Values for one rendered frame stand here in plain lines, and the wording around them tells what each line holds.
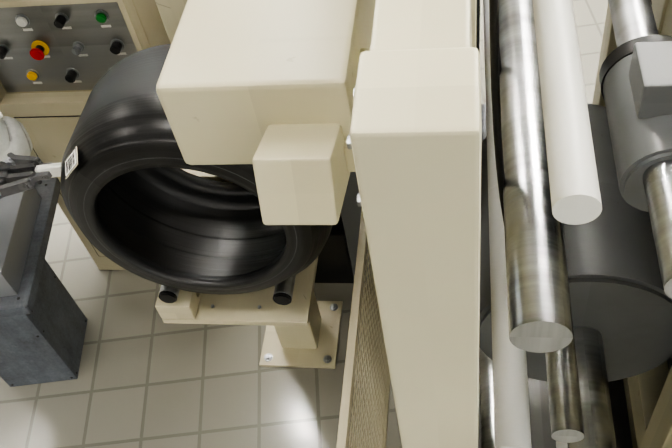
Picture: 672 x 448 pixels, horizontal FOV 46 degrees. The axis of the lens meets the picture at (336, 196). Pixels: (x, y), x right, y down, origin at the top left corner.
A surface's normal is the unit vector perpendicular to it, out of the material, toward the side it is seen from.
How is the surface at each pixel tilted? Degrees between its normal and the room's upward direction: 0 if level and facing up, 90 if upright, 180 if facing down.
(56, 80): 90
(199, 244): 19
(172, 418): 0
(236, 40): 0
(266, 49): 0
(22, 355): 90
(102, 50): 90
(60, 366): 90
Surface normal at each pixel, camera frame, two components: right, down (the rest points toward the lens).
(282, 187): -0.14, 0.53
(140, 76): -0.34, -0.63
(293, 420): -0.13, -0.64
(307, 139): -0.09, -0.85
